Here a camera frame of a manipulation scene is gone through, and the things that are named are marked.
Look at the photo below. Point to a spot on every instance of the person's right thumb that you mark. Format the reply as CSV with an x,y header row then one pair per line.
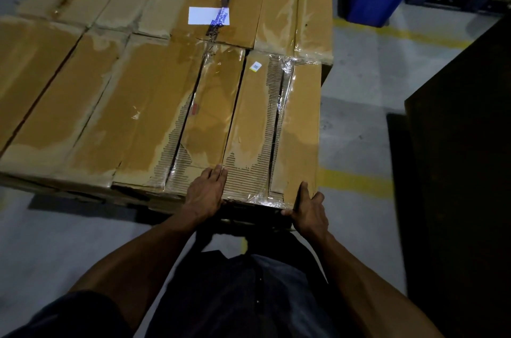
x,y
302,195

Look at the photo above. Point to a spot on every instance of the person's left forearm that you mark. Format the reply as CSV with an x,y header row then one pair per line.
x,y
143,258

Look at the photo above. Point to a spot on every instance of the white paper label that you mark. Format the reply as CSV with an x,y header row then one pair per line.
x,y
203,15

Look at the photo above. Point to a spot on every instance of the person's right forearm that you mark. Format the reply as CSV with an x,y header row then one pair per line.
x,y
367,290

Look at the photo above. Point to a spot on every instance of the small white sticker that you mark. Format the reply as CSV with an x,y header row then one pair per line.
x,y
255,66

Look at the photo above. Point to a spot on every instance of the person's dark shirt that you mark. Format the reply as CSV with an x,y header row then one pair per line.
x,y
247,297

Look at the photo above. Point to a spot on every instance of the clear-taped cardboard carton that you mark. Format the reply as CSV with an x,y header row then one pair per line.
x,y
297,130

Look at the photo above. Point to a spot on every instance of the person's left fingers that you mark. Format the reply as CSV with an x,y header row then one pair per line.
x,y
215,176

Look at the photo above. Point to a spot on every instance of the group of brown cardboard boxes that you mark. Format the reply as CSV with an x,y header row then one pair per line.
x,y
99,102

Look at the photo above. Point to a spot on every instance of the large dark crate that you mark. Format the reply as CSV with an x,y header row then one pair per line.
x,y
463,190

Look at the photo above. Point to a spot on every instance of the person's right hand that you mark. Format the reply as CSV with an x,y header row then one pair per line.
x,y
309,218

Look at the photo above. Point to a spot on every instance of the person's left hand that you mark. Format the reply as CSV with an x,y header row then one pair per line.
x,y
205,198

